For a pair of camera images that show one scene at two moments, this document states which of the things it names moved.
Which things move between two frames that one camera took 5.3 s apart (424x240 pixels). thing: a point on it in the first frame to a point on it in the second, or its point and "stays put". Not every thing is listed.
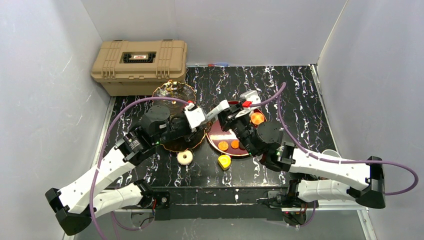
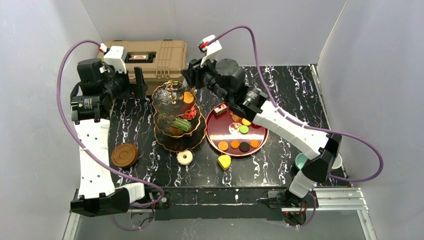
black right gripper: x=226 y=120 to x=192 y=76
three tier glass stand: x=182 y=91 stays put
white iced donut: x=185 y=161 stays put
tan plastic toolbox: x=138 y=67 stays put
